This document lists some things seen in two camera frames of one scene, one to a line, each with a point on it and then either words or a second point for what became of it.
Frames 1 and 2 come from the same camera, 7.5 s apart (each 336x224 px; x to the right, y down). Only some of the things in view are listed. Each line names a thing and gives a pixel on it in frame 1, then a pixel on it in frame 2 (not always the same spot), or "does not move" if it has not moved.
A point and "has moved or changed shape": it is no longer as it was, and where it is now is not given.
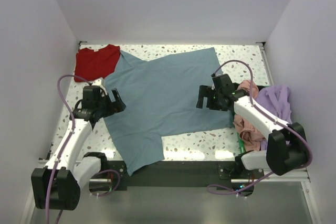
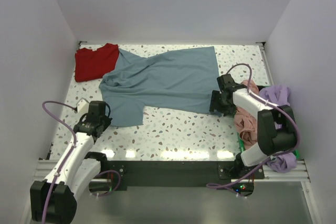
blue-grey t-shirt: x=161 y=96 has moved or changed shape
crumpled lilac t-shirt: x=276 y=99 does not move
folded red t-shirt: x=91 y=65 does not move
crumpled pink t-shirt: x=251 y=135 does not move
